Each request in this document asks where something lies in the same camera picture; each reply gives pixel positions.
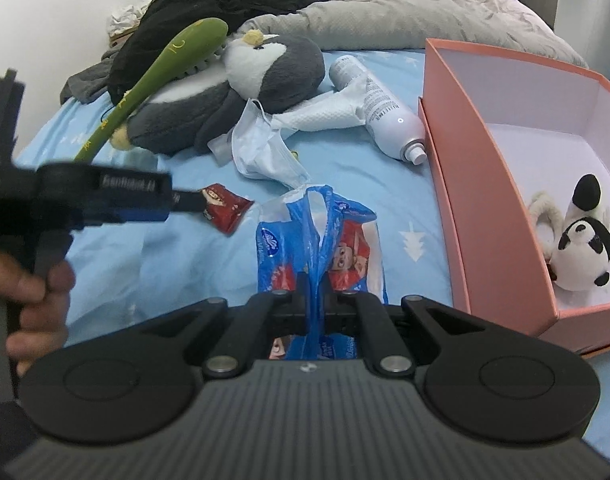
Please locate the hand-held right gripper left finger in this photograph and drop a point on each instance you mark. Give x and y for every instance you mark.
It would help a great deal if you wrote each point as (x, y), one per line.
(290, 315)

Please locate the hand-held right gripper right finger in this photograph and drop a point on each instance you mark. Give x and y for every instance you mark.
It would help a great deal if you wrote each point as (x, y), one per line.
(342, 315)

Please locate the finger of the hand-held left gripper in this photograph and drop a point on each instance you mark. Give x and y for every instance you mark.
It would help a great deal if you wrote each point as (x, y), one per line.
(85, 180)
(135, 212)

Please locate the blue plastic tissue pack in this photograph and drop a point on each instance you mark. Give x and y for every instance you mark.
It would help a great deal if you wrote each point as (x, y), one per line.
(285, 250)

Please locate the small red snack packet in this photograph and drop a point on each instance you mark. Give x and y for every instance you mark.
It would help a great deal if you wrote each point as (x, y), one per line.
(227, 207)

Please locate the blue face mask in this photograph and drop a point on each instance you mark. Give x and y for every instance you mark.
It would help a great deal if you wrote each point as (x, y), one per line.
(260, 155)

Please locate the pink cardboard box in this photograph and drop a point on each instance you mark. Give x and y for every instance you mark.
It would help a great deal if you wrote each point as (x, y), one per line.
(465, 210)

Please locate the white paper towel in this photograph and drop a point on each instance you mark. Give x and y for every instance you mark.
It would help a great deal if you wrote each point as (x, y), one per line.
(325, 112)

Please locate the panda plush toy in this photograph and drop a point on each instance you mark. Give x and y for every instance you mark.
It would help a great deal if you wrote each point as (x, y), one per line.
(585, 255)

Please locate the person's left hand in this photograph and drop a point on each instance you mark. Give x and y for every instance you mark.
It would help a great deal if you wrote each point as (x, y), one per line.
(40, 320)

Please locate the bed with blue tree-print sheet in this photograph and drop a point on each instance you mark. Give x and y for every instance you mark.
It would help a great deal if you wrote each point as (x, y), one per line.
(185, 255)

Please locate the dark grey blanket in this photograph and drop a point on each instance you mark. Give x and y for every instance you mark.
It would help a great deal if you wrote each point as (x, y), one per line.
(87, 82)

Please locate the long green plush stick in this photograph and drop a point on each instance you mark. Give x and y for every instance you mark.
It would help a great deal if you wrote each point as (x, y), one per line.
(150, 80)

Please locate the white crumpled clothes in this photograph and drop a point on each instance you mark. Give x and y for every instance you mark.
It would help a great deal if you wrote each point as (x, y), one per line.
(127, 17)

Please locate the grey penguin plush toy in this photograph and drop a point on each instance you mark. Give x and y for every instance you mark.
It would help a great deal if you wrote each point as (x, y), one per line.
(285, 70)

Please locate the white spray bottle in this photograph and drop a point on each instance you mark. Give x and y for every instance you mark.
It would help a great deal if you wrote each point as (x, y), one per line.
(385, 110)

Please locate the black clothes pile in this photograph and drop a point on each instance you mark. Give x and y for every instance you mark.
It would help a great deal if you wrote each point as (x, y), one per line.
(225, 0)

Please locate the light grey duvet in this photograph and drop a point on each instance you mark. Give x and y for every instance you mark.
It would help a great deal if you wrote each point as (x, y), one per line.
(410, 15)

